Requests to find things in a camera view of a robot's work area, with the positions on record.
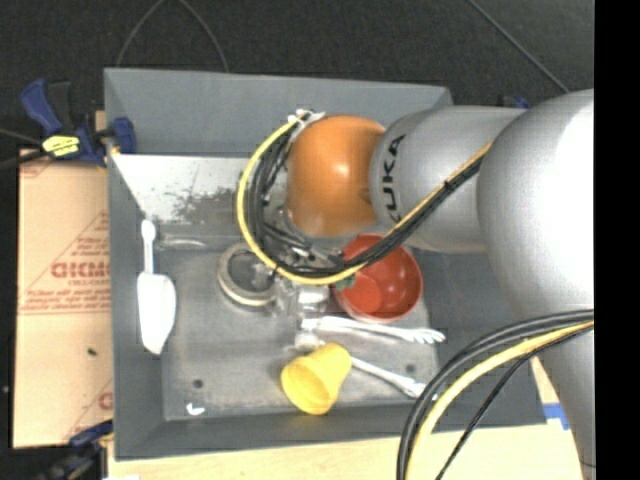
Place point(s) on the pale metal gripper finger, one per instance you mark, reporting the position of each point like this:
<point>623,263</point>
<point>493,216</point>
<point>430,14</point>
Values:
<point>314,300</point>
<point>287,298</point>

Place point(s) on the white plastic tongs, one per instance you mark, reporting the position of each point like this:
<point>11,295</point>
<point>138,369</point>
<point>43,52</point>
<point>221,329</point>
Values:
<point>370,329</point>

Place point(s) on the yellow plastic cup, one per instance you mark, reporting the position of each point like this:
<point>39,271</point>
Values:
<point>315,378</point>

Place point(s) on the grey metal bin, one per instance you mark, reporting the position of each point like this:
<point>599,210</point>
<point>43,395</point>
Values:
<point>225,348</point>

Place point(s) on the red bowl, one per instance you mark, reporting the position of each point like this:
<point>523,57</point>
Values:
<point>395,288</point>

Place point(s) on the white plastic fork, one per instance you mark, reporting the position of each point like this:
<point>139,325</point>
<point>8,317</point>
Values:
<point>390,378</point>

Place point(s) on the white plastic scoop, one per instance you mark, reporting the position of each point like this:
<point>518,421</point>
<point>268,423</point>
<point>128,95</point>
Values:
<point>157,308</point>

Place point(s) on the brown cardboard board, red print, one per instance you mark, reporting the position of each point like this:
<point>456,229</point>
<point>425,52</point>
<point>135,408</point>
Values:
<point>55,328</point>

